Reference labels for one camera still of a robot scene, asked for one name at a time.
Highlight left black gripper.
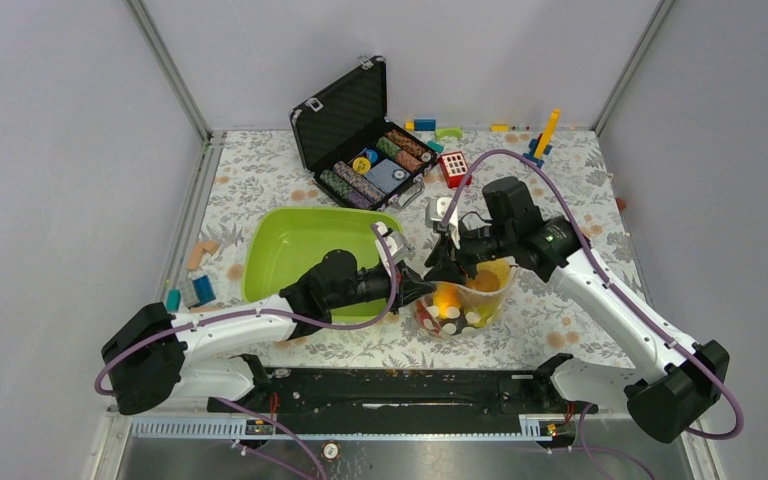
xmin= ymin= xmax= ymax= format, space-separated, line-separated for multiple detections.
xmin=329 ymin=260 xmax=437 ymax=315

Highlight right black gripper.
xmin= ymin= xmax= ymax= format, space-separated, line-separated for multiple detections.
xmin=424 ymin=219 xmax=515 ymax=286

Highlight clear zip top bag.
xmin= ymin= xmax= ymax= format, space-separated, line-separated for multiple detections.
xmin=412 ymin=259 xmax=521 ymax=339

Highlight yellow banana piece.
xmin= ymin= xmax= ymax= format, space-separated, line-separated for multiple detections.
xmin=465 ymin=297 xmax=504 ymax=329

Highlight orange mango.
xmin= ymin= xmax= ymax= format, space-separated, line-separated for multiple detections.
xmin=432 ymin=282 xmax=461 ymax=314

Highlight brown kiwi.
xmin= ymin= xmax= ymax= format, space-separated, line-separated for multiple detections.
xmin=466 ymin=270 xmax=501 ymax=293

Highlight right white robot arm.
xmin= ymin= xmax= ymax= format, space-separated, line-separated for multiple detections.
xmin=425 ymin=177 xmax=730 ymax=443

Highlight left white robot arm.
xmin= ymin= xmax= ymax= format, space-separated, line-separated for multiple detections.
xmin=94 ymin=222 xmax=435 ymax=415

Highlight red building block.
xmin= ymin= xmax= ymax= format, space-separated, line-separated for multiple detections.
xmin=438 ymin=151 xmax=470 ymax=189

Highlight green arch block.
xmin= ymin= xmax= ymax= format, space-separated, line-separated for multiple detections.
xmin=435 ymin=127 xmax=463 ymax=140

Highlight green plastic tray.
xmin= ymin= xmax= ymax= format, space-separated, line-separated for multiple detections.
xmin=241 ymin=207 xmax=403 ymax=303

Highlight blue block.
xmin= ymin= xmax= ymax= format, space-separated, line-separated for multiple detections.
xmin=412 ymin=118 xmax=437 ymax=132

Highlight black poker chip case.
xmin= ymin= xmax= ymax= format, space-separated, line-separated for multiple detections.
xmin=289 ymin=55 xmax=439 ymax=211

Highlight blue yellow block tower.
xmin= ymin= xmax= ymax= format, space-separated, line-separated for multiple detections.
xmin=525 ymin=108 xmax=561 ymax=168

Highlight tan wooden block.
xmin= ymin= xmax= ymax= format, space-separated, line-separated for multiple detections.
xmin=185 ymin=240 xmax=220 ymax=271

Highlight blue grey floor blocks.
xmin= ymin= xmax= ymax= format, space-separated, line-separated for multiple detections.
xmin=164 ymin=275 xmax=216 ymax=312

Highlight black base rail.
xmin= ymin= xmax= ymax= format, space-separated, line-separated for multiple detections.
xmin=207 ymin=355 xmax=585 ymax=436

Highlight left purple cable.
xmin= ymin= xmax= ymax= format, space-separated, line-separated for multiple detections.
xmin=94 ymin=223 xmax=402 ymax=480

